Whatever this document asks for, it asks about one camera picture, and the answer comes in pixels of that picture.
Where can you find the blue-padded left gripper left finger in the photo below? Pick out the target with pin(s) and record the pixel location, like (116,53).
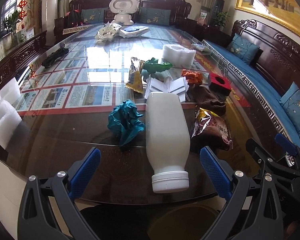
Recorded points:
(36,219)

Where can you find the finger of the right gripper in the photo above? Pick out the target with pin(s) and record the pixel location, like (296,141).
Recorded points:
(268,163)
(292,152)

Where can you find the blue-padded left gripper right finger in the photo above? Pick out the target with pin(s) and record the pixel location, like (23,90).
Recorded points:
(252,209)

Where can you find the brown snack wrapper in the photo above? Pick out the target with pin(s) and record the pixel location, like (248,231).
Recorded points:
(210,130)

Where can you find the white plastic bottle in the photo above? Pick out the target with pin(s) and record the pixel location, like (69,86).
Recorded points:
(167,142)

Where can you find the orange paper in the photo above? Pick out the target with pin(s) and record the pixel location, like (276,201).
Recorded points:
(192,78)

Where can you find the white paper carton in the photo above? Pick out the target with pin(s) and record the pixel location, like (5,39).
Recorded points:
(178,87)

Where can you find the teal paper ball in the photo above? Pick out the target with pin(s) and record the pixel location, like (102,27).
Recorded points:
(124,122)

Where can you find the white foam block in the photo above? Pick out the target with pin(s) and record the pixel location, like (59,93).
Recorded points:
(178,55)

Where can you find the green paper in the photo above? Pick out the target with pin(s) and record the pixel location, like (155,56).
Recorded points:
(152,66)

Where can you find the yellow snack wrapper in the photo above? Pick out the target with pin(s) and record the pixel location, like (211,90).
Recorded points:
(135,77)

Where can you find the blue cushion near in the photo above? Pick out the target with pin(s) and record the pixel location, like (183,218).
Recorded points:
(290,102)

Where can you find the blue cushion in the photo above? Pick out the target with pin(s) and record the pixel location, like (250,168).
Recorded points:
(290,102)
(243,49)

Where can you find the brown cloth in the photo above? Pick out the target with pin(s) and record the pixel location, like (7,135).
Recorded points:
(205,99)

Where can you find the red black foam block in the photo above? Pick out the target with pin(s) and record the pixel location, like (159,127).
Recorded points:
(219,84)

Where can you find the dark wooden side sofa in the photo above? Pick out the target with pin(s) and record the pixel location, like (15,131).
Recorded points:
(270,74)

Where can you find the white foam piece near left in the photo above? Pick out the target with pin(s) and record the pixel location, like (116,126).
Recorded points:
(9,121)

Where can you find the white foam piece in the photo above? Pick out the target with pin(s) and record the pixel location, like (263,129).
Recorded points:
(10,92)
(9,121)

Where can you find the blue cushion far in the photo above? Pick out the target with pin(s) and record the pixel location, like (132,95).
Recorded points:
(243,49)

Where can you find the white foam piece far left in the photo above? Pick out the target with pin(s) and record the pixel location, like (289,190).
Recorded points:
(10,92)

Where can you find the clear plastic bag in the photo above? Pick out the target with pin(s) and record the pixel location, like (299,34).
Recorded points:
(200,47)

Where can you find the potted plant right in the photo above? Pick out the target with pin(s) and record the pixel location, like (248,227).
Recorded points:
(220,20)

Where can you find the potted plant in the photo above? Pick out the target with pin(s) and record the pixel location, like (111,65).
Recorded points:
(10,23)
(220,20)

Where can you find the potted plant left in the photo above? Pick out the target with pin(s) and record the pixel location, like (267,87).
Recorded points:
(10,23)

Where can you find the crumpled white plastic bag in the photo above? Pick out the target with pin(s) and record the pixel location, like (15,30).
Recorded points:
(108,32)

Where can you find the teal cushion far sofa right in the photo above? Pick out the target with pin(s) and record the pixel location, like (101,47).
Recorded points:
(155,16)

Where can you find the teal cushion sofa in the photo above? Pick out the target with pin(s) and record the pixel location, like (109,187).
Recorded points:
(155,16)
(92,16)

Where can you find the dark wooden far sofa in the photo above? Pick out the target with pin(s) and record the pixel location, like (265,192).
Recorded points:
(72,22)

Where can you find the white blue plastic package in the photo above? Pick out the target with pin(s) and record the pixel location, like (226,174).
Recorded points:
(133,31)

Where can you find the teal cushion far sofa left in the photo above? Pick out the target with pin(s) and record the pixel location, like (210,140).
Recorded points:
(92,16)

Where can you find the red chinese knot decoration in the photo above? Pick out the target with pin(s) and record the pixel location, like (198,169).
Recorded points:
(21,5)

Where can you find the white toy robot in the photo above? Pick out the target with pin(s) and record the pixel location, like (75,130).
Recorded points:
(123,10)

